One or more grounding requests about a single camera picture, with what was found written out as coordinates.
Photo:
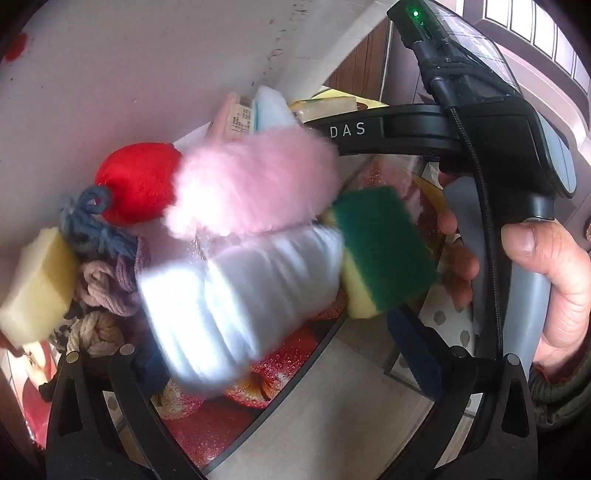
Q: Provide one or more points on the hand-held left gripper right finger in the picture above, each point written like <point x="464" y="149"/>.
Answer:
<point x="415" y="355"/>

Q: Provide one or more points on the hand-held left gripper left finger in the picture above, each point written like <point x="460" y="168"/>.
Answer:
<point x="154" y="371"/>

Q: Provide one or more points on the green and yellow sponge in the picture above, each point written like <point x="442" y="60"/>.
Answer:
<point x="383" y="240"/>

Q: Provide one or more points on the pink fluffy ball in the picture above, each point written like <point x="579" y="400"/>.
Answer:
<point x="249" y="184"/>

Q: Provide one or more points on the white cardboard box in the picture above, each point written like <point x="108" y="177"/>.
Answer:
<point x="115" y="69"/>

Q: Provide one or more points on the person's right forearm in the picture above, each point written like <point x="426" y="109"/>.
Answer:
<point x="563" y="392"/>

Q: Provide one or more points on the person's right hand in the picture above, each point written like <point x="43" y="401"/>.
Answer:
<point x="568" y="286"/>

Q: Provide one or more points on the fruit print tablecloth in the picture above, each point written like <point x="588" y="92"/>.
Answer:
<point x="207" y="429"/>

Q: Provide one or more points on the window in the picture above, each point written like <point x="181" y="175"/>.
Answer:
<point x="540" y="27"/>

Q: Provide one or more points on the pale yellow sponge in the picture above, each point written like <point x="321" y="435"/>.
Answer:
<point x="37" y="286"/>

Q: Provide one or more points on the brown panelled door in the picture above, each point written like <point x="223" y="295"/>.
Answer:
<point x="364" y="64"/>

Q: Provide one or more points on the yellow sponge in wrapper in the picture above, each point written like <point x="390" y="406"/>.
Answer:
<point x="323" y="108"/>

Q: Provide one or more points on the red plush ball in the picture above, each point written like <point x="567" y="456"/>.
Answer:
<point x="134" y="180"/>

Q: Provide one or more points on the white and light blue cloth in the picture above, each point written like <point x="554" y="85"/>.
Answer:
<point x="272" y="110"/>

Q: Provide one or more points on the pink labelled packet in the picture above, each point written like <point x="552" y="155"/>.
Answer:
<point x="231" y="115"/>

